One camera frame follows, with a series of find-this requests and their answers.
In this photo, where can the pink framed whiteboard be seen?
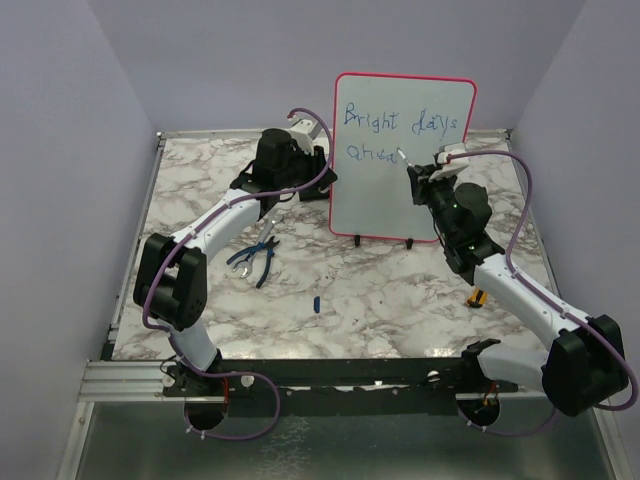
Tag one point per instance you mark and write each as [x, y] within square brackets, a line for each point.
[374, 114]

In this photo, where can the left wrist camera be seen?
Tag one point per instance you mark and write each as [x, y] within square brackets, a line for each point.
[304, 132]

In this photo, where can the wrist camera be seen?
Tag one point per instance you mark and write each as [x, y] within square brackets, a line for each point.
[449, 162]
[304, 132]

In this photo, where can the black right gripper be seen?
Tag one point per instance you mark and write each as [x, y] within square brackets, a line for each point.
[422, 183]

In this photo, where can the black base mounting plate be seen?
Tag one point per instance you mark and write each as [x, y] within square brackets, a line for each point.
[335, 387]

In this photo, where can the blue white whiteboard marker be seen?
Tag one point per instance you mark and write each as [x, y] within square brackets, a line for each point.
[404, 157]

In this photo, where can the black flat box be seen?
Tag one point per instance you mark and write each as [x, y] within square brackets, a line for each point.
[314, 192]

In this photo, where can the silver open-end wrench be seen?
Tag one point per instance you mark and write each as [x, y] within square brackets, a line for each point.
[245, 258]

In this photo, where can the yellow utility knife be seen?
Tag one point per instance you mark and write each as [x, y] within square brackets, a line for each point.
[477, 299]

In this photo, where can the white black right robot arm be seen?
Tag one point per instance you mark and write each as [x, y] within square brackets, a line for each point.
[582, 363]

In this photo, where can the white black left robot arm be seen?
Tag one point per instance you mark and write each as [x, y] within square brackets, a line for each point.
[171, 282]

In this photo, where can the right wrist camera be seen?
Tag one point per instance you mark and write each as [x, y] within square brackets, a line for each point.
[449, 162]

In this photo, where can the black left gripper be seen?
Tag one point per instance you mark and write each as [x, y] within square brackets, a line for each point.
[316, 163]

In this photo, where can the aluminium table frame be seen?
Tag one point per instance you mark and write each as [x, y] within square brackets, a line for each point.
[378, 301]

